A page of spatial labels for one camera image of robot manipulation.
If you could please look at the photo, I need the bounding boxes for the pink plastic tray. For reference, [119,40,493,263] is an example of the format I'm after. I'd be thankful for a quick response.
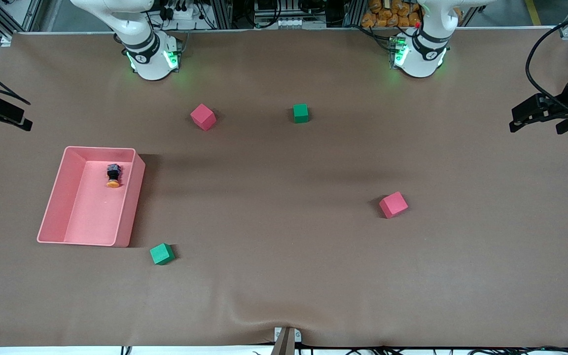
[36,146,146,248]

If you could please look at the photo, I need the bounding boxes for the pink foam cube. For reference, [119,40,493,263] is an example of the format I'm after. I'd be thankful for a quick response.
[190,104,217,132]
[379,191,409,219]

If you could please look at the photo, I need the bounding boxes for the orange packets pile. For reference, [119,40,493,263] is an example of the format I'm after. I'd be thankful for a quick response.
[361,0,423,28]

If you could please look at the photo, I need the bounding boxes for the white power strip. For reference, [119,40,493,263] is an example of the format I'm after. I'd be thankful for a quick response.
[158,0,201,20]

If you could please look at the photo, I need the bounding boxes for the brown table mat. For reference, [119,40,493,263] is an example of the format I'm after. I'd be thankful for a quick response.
[0,29,568,348]

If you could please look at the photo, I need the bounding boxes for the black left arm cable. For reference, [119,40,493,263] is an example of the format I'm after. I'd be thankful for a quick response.
[526,11,568,102]

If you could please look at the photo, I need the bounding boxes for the aluminium frame post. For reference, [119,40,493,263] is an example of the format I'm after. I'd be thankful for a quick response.
[343,0,363,28]
[209,0,235,29]

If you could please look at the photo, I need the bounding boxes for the aluminium camera post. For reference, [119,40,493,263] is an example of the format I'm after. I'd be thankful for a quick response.
[270,326,302,355]

